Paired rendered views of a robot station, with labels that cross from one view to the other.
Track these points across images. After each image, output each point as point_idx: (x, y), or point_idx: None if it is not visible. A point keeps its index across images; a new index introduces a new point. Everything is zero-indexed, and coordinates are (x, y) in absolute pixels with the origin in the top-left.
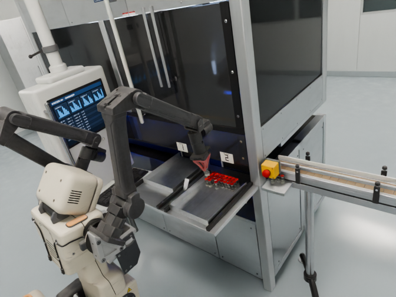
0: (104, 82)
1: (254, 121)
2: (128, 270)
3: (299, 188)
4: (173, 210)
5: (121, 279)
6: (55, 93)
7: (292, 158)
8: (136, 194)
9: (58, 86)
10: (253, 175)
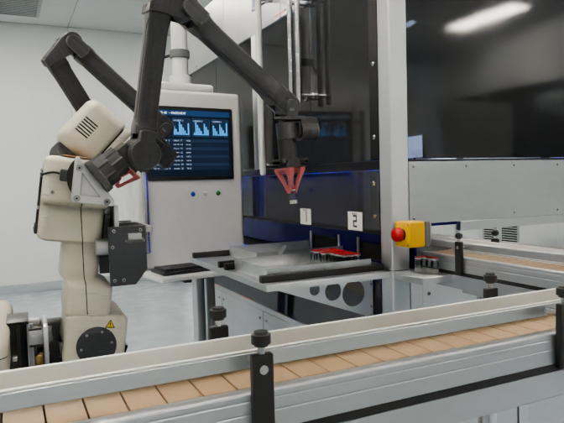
0: (235, 117)
1: (394, 142)
2: (117, 282)
3: (462, 288)
4: (237, 269)
5: (105, 296)
6: (160, 101)
7: (467, 239)
8: (151, 132)
9: (167, 95)
10: (385, 248)
